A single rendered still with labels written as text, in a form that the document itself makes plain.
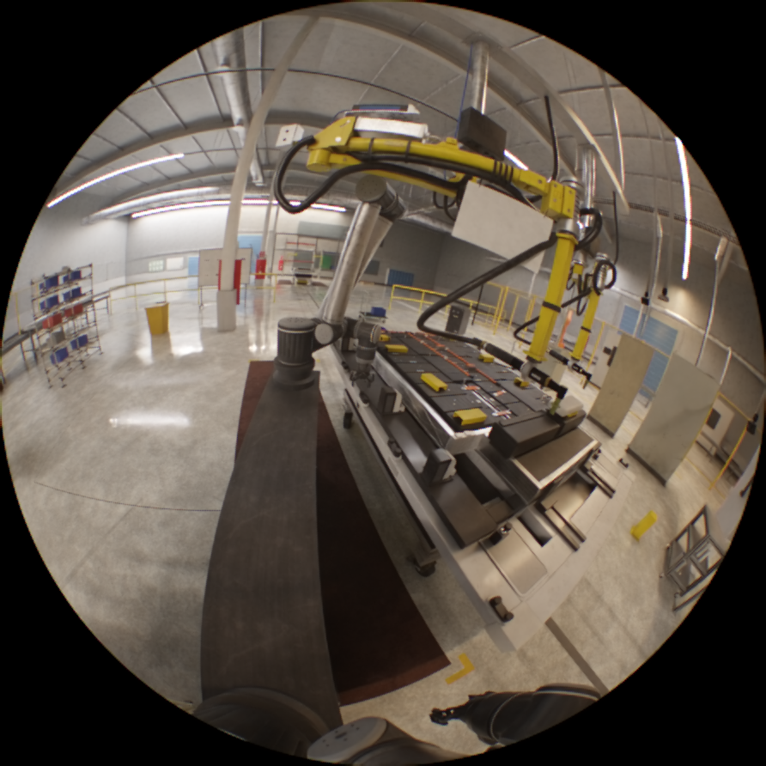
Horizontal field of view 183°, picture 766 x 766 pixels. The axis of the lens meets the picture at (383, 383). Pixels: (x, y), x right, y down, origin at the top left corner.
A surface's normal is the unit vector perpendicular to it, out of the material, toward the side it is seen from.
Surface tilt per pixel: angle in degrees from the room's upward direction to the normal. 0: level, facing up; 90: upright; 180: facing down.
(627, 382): 90
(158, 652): 0
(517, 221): 90
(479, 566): 0
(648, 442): 90
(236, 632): 0
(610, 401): 90
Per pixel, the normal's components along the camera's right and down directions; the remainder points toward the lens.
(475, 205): -0.18, 0.41
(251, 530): 0.18, -0.88
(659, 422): -0.91, 0.03
